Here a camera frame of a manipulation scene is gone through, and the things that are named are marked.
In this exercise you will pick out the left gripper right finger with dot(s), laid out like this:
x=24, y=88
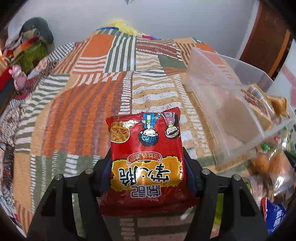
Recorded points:
x=241, y=217

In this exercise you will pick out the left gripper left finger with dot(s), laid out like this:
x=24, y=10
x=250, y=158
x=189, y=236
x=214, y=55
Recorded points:
x=54, y=216

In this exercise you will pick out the blue red snack bag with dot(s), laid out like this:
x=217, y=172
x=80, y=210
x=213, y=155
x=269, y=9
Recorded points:
x=273, y=214

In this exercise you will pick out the clear bag with green zipper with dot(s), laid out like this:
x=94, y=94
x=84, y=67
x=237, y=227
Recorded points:
x=273, y=174

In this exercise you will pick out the red instant noodle packet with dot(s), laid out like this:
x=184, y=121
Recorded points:
x=148, y=171

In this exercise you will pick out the small bread snack bag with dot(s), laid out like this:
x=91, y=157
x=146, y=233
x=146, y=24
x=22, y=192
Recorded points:
x=279, y=105

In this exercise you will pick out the patchwork striped bed blanket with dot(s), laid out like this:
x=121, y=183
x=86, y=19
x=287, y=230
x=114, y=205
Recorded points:
x=58, y=127

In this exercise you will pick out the clear plastic storage box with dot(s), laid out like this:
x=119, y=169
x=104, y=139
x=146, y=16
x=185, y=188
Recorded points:
x=216, y=80

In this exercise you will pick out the red flat box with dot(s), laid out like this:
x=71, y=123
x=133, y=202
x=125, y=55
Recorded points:
x=7, y=89

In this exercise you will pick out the pink plush toy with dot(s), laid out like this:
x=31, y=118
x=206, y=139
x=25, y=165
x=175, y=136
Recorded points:
x=19, y=77

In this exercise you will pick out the green patterned box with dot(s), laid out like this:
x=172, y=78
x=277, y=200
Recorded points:
x=32, y=56

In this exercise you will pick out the brown wooden door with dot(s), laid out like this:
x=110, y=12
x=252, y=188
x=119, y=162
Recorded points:
x=269, y=41

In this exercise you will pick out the grey cushion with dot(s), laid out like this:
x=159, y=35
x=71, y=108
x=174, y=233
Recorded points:
x=37, y=26

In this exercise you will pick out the yellow plush pillow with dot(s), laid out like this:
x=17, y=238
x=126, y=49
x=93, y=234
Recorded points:
x=125, y=28

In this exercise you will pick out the pink heart wall sticker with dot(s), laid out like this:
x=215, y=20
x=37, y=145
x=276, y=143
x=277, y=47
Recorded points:
x=291, y=78

